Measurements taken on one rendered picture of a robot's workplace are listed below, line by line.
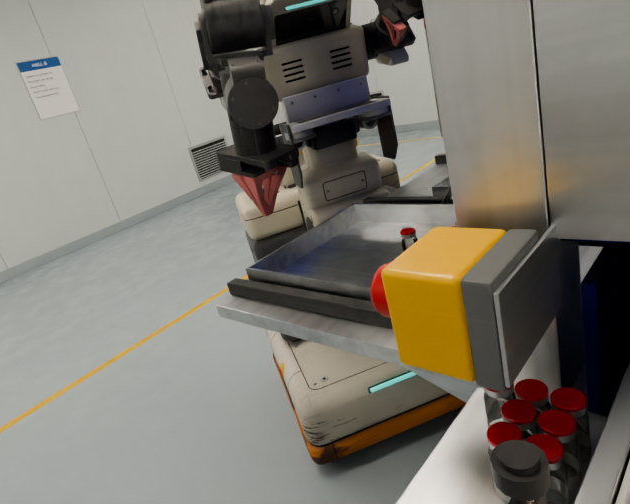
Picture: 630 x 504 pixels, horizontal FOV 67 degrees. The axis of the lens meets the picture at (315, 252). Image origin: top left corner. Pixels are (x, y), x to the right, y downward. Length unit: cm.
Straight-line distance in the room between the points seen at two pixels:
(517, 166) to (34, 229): 540
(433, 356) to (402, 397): 123
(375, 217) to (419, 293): 56
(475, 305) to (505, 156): 11
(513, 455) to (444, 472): 16
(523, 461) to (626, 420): 13
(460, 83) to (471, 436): 25
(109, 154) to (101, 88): 70
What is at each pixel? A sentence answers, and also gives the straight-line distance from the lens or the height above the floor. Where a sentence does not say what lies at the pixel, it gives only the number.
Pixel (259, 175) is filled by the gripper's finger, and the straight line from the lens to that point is 65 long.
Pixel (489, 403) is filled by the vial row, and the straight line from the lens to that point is 37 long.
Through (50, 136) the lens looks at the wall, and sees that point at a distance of 569.
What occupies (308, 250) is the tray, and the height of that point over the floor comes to 89.
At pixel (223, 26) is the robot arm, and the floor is 122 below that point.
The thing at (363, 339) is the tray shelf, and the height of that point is 88.
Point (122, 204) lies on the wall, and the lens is 591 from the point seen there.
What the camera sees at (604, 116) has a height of 109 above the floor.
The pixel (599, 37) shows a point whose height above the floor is 113.
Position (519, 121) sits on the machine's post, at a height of 109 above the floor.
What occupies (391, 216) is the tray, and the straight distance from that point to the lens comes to 82.
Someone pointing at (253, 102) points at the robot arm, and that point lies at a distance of 56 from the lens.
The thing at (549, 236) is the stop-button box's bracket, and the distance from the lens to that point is 33.
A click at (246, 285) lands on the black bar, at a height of 90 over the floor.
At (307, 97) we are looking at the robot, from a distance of 123.
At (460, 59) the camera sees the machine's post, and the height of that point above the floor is 113.
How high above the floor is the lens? 115
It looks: 21 degrees down
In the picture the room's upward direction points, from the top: 15 degrees counter-clockwise
